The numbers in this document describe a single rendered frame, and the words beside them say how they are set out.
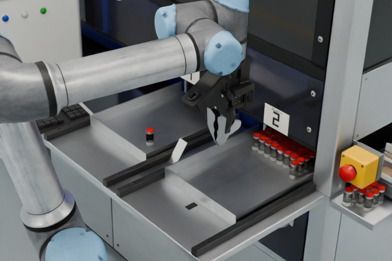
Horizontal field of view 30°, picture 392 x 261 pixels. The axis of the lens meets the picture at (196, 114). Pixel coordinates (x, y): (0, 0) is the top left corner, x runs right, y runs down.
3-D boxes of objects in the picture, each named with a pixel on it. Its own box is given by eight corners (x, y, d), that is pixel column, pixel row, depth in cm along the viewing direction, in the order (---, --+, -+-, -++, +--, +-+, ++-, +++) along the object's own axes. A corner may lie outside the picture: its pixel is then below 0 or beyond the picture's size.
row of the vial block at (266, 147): (255, 145, 202) (256, 131, 199) (305, 174, 190) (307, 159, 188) (249, 148, 200) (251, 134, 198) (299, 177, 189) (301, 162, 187)
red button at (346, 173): (345, 172, 175) (347, 158, 173) (359, 180, 172) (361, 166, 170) (335, 178, 172) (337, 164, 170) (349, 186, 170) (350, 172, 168)
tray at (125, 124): (181, 90, 229) (181, 80, 227) (238, 123, 212) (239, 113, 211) (90, 125, 209) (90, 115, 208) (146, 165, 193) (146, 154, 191)
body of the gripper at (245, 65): (254, 107, 161) (257, 57, 155) (225, 119, 156) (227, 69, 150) (230, 94, 166) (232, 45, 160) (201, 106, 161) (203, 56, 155)
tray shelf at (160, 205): (171, 90, 233) (171, 85, 232) (343, 190, 188) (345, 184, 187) (39, 140, 206) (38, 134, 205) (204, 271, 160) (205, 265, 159)
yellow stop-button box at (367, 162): (356, 166, 180) (360, 141, 177) (380, 179, 175) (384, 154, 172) (336, 177, 176) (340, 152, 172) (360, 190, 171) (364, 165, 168)
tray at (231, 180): (257, 134, 207) (258, 124, 205) (329, 175, 190) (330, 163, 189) (164, 178, 187) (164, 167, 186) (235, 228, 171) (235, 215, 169)
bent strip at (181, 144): (179, 156, 197) (180, 137, 194) (187, 161, 195) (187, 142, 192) (138, 175, 188) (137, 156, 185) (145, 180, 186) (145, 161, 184)
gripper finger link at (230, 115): (235, 134, 159) (237, 99, 154) (230, 137, 158) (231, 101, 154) (220, 126, 162) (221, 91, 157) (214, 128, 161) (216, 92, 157)
